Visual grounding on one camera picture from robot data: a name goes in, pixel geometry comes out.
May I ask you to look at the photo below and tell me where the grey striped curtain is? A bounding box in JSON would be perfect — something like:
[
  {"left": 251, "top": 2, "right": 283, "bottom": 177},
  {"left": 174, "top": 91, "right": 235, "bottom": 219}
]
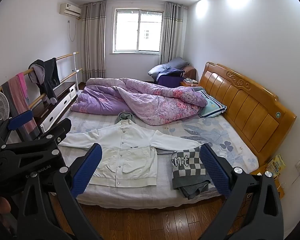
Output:
[
  {"left": 80, "top": 1, "right": 107, "bottom": 84},
  {"left": 160, "top": 2, "right": 184, "bottom": 65}
]

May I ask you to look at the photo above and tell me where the white air conditioner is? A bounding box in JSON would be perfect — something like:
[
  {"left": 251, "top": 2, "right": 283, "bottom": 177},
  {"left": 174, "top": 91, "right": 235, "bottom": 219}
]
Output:
[{"left": 59, "top": 3, "right": 82, "bottom": 18}]

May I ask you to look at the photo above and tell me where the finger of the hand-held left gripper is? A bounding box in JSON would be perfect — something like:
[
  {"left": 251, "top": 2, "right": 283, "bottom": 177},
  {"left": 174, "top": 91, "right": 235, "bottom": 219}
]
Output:
[
  {"left": 4, "top": 118, "right": 72, "bottom": 155},
  {"left": 0, "top": 110, "right": 34, "bottom": 142}
]

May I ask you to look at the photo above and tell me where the air conditioner cable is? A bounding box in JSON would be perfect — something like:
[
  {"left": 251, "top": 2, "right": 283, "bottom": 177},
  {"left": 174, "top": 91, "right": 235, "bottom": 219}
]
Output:
[{"left": 68, "top": 17, "right": 78, "bottom": 42}]

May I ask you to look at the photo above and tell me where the white frame window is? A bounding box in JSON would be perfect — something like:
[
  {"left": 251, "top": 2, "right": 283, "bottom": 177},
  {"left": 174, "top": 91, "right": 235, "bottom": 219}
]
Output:
[{"left": 112, "top": 8, "right": 164, "bottom": 54}]

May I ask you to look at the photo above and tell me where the purple storage box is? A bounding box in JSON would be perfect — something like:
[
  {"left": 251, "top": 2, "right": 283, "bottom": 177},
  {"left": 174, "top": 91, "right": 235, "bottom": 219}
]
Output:
[{"left": 158, "top": 72, "right": 185, "bottom": 87}]

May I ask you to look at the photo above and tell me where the grey checkered knit sweater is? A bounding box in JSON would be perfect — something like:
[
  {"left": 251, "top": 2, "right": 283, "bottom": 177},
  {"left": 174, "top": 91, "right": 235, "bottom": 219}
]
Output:
[{"left": 170, "top": 147, "right": 217, "bottom": 200}]

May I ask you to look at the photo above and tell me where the leaf print bedsheet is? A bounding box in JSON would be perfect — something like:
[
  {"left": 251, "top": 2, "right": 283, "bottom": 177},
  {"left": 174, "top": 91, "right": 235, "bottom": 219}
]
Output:
[{"left": 59, "top": 110, "right": 259, "bottom": 209}]

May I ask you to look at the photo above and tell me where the wooden bed with mattress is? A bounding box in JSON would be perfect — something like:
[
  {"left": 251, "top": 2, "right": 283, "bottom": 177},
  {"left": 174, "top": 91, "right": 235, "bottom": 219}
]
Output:
[{"left": 57, "top": 62, "right": 297, "bottom": 209}]

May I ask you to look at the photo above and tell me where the white cabinet dark top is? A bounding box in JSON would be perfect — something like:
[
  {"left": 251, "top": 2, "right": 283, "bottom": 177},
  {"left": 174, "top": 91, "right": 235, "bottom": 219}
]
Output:
[{"left": 30, "top": 81, "right": 78, "bottom": 133}]

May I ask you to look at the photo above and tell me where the grey hooded garment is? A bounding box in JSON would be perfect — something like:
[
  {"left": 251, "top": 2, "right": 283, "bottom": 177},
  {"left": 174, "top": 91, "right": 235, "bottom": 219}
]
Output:
[{"left": 114, "top": 111, "right": 137, "bottom": 125}]

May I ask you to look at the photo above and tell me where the yellow packet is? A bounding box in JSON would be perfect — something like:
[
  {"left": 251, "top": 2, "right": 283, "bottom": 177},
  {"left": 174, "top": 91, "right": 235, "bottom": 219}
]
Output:
[{"left": 266, "top": 154, "right": 286, "bottom": 180}]

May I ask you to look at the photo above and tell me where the dark hooded jacket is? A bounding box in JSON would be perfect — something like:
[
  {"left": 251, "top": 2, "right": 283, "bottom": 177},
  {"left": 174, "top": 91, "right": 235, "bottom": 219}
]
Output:
[{"left": 28, "top": 57, "right": 60, "bottom": 105}]

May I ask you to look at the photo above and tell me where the white button jacket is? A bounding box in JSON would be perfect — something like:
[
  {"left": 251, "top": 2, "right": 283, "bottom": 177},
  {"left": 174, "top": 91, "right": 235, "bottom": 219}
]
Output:
[{"left": 58, "top": 120, "right": 208, "bottom": 187}]

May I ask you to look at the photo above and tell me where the wooden rail rack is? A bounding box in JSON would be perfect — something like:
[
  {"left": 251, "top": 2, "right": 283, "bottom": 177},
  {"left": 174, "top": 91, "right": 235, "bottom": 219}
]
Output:
[{"left": 0, "top": 52, "right": 83, "bottom": 130}]

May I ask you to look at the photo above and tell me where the blue white pillow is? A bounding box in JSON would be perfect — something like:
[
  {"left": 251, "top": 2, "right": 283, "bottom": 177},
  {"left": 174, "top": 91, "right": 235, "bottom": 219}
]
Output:
[{"left": 198, "top": 89, "right": 227, "bottom": 119}]

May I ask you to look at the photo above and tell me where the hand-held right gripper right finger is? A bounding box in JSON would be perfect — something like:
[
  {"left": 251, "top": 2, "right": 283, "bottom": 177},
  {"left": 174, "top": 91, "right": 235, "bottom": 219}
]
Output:
[{"left": 197, "top": 144, "right": 285, "bottom": 240}]

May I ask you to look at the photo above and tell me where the brown chair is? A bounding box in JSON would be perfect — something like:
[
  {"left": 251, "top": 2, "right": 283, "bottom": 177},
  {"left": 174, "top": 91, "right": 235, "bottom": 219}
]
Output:
[{"left": 184, "top": 65, "right": 197, "bottom": 80}]

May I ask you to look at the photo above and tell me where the pink grey striped towel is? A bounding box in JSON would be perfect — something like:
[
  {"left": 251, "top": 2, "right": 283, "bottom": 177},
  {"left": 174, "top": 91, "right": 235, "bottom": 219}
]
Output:
[{"left": 1, "top": 72, "right": 40, "bottom": 140}]

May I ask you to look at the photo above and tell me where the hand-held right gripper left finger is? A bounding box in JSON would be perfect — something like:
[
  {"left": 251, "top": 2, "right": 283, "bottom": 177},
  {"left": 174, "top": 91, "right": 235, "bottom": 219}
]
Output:
[{"left": 16, "top": 142, "right": 103, "bottom": 240}]

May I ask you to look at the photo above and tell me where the blue bedding pile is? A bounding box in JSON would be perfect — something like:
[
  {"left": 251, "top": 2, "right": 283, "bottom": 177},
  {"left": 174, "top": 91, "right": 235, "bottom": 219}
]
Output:
[{"left": 148, "top": 57, "right": 190, "bottom": 80}]

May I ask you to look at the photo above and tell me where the person's left hand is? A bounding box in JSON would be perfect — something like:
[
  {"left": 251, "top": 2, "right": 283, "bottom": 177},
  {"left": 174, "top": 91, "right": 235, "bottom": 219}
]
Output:
[{"left": 0, "top": 197, "right": 12, "bottom": 217}]

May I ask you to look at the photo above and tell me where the purple floral quilt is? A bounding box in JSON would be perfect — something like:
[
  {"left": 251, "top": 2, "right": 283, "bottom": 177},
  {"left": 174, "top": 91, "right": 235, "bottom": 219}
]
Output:
[{"left": 70, "top": 77, "right": 207, "bottom": 126}]

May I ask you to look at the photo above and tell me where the wooden nightstand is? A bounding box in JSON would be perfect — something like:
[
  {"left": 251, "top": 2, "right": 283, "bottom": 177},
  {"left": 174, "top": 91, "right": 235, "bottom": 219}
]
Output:
[{"left": 180, "top": 78, "right": 199, "bottom": 88}]

